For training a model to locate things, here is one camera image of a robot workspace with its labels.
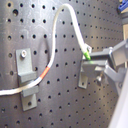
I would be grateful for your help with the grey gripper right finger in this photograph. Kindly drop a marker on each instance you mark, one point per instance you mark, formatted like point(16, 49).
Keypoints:
point(105, 54)

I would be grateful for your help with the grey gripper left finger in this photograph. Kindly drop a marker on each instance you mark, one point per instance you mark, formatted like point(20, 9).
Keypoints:
point(93, 70)

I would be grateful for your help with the blue clamp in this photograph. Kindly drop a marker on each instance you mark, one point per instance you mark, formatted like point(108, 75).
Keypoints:
point(123, 5)

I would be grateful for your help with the black perforated pegboard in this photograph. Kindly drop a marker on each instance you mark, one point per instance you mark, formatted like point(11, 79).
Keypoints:
point(34, 24)

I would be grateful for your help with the grey cable clip bracket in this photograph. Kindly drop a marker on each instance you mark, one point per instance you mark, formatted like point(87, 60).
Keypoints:
point(83, 79)
point(26, 75)

